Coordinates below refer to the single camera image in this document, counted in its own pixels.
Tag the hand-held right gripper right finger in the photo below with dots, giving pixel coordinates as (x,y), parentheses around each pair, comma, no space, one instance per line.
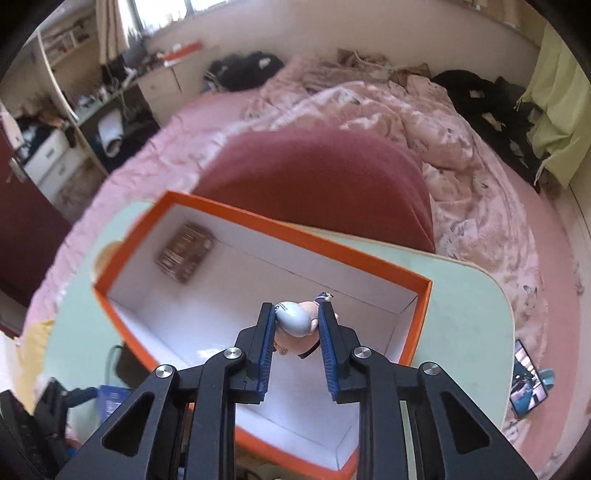
(328,355)

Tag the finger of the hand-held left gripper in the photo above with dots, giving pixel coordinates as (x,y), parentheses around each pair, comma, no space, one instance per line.
(83,397)

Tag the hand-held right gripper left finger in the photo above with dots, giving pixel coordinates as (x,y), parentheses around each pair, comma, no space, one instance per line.
(265,350)

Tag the small doll figurine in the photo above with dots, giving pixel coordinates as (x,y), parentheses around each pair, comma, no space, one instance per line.
(295,318)

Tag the orange cardboard box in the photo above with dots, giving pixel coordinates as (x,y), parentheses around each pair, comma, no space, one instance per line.
(258,277)

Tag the green cartoon desktop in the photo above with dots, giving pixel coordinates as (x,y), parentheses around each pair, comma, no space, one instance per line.
(461,332)

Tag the blue box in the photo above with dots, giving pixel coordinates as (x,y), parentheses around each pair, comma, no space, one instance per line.
(113,401)

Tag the brown woven pouch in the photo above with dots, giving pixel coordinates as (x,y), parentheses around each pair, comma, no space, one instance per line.
(184,251)

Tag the dark red door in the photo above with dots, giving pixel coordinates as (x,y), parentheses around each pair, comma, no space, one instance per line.
(23,230)

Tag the smartphone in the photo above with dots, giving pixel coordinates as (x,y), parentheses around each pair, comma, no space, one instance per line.
(526,383)

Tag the small teal object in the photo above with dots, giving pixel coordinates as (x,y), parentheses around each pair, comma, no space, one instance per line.
(547,378)

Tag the white storage drawers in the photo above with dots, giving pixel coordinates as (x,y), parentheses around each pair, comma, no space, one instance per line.
(51,157)

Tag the pink bed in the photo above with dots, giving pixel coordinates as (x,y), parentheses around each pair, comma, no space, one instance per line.
(184,120)

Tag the white roll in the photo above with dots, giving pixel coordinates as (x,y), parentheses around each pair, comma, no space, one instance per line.
(110,131)

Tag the small black clothes pile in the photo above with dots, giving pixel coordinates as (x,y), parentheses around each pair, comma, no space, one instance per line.
(244,69)

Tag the white drawer cabinet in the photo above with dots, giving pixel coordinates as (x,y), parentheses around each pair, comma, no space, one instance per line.
(161,85)

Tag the beige clothes pile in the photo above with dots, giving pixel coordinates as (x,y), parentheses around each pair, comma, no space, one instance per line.
(369,62)

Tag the cluttered side desk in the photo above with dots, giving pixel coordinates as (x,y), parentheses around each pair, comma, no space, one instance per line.
(106,99)

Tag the large black clothes pile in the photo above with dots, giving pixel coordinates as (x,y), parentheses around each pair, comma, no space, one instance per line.
(485,97)

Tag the flat orange box lid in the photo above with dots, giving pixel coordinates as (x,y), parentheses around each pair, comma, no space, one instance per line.
(182,51)

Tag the light green hanging garment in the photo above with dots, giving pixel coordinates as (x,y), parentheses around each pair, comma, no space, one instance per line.
(563,101)

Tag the beige curtain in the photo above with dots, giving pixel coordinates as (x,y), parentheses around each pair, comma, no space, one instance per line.
(113,32)

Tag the white bookshelf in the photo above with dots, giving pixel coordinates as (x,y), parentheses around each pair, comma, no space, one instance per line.
(64,41)

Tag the window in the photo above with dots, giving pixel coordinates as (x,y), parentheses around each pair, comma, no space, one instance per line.
(161,9)

